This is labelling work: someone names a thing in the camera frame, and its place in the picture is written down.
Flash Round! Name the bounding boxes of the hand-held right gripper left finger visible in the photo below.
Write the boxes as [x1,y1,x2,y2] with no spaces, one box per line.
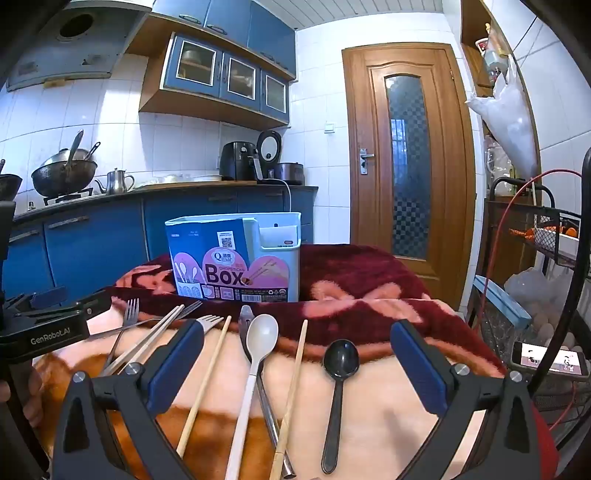
[52,318,205,480]

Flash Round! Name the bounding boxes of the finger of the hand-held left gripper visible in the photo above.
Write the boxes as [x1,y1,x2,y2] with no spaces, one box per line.
[17,289,114,326]
[4,285,70,318]

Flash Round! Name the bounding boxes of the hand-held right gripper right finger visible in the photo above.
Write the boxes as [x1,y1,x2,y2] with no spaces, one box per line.
[390,318,553,480]

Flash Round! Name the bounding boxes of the grey metal chopstick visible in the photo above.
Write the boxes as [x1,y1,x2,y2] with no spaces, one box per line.
[115,307,188,376]
[100,305,183,376]

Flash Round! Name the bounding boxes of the wooden chopstick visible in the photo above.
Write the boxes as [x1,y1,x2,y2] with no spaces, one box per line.
[176,316,232,459]
[269,319,308,480]

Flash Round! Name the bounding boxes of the stainless steel fork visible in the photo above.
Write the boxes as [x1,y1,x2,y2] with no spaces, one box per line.
[85,300,204,342]
[194,315,225,335]
[102,298,140,374]

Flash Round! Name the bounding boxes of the black plastic spoon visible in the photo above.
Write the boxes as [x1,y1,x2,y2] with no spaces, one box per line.
[321,339,360,474]

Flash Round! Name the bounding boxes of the white plate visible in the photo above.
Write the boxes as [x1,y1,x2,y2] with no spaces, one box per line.
[225,314,279,480]

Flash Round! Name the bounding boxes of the stainless steel utensil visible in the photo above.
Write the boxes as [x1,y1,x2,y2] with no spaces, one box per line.
[239,305,296,479]

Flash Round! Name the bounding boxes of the blue utensil holder box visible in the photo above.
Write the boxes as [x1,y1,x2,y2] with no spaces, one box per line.
[165,212,303,303]

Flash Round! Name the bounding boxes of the person's left hand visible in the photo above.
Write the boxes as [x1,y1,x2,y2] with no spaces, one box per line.
[24,367,48,420]

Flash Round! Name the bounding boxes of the blue lower cabinets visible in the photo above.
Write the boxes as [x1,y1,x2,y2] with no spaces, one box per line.
[0,187,315,303]

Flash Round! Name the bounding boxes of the blue cabinets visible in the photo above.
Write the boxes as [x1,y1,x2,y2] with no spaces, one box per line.
[0,187,315,303]
[151,0,297,72]

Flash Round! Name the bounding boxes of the red floral printed blanket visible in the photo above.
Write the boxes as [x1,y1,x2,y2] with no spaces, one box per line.
[34,244,559,480]

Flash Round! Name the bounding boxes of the gas stove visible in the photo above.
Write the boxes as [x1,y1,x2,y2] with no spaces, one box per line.
[43,187,94,207]

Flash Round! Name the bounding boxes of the light blue box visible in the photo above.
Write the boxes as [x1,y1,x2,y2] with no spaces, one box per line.
[472,275,533,330]

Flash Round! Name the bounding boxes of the dark pot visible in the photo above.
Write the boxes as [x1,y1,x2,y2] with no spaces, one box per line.
[0,159,23,202]

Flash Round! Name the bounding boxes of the black wok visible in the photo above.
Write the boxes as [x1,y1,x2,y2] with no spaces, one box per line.
[31,159,99,198]

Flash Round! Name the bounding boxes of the stainless steel kettle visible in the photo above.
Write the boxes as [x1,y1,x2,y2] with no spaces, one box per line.
[95,168,136,195]

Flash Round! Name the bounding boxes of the smartphone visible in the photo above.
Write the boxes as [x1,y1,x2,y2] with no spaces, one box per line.
[511,340,590,380]

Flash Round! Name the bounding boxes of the metal wok lid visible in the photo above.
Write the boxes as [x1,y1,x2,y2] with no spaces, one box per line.
[43,148,93,168]

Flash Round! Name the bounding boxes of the metal ladle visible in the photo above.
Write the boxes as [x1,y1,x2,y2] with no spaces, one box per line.
[67,130,85,184]

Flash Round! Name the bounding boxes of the kitchen countertop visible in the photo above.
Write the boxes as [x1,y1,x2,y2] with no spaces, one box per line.
[13,181,319,225]

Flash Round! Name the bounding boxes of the wooden door with glass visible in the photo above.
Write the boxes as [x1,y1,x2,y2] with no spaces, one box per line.
[342,43,477,310]

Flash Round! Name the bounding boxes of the orange carrots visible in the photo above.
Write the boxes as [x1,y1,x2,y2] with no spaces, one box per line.
[509,224,580,241]

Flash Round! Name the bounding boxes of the black air fryer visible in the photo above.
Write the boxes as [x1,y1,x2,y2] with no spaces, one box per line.
[219,141,259,182]

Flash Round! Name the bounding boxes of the grey range hood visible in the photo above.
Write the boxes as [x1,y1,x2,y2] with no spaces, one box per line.
[7,0,153,92]

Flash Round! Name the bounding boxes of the white plastic bag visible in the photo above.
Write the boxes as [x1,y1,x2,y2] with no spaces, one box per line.
[465,58,537,180]

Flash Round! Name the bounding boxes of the wooden shelf niche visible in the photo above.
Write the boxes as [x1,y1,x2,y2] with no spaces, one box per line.
[460,0,543,287]

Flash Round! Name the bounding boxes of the blue upper cabinets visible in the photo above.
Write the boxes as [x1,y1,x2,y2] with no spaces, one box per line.
[151,0,297,72]

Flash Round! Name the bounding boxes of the red cable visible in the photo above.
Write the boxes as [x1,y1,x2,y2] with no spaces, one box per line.
[478,169,583,428]

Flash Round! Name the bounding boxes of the black wire cart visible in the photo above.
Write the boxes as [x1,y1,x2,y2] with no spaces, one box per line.
[466,148,591,462]

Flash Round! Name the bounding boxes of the blue glass-door wall cabinet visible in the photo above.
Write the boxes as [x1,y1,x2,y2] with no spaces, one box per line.
[139,31,297,131]

